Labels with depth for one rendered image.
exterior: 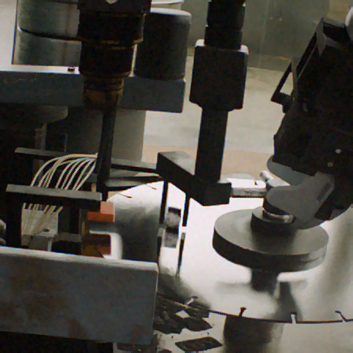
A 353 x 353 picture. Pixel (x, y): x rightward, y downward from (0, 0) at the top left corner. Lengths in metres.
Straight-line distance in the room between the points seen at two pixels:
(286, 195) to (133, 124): 0.80
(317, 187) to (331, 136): 0.07
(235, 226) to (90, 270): 0.23
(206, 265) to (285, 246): 0.08
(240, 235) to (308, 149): 0.15
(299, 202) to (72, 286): 0.21
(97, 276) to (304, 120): 0.18
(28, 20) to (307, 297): 0.86
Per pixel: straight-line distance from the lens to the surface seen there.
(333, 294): 0.67
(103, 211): 0.72
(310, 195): 0.67
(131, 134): 1.44
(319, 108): 0.60
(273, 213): 0.74
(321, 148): 0.62
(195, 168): 0.70
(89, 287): 0.56
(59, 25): 1.33
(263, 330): 0.77
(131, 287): 0.56
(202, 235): 0.75
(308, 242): 0.74
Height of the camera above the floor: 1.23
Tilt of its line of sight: 19 degrees down
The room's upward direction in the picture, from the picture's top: 7 degrees clockwise
